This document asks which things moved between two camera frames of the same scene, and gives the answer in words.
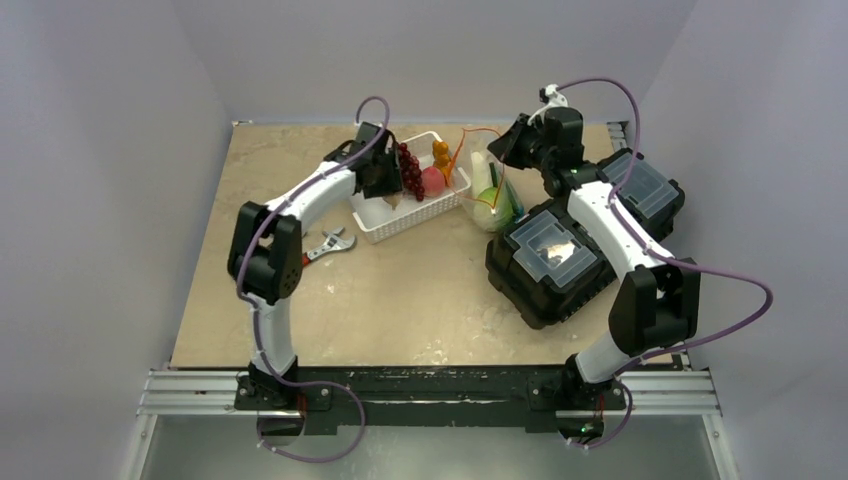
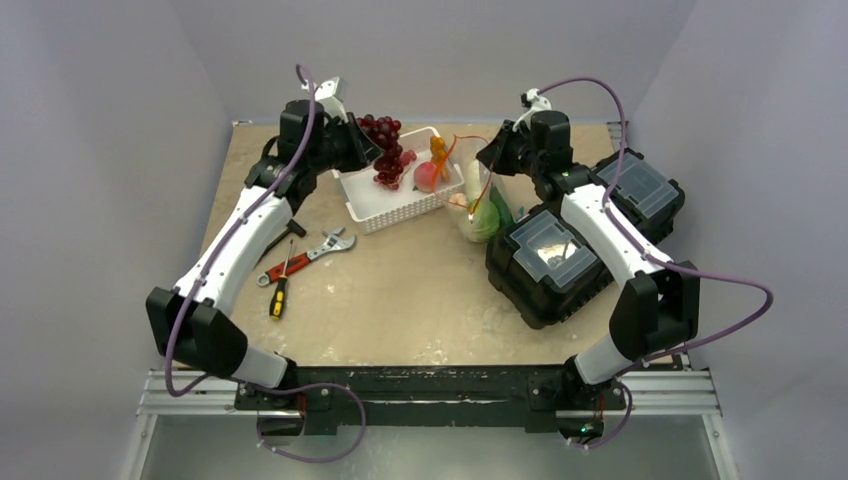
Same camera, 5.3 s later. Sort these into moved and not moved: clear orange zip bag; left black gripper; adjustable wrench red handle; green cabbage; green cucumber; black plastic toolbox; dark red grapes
Moved: green cabbage; dark red grapes; clear orange zip bag; left black gripper; green cucumber
Not moved: adjustable wrench red handle; black plastic toolbox
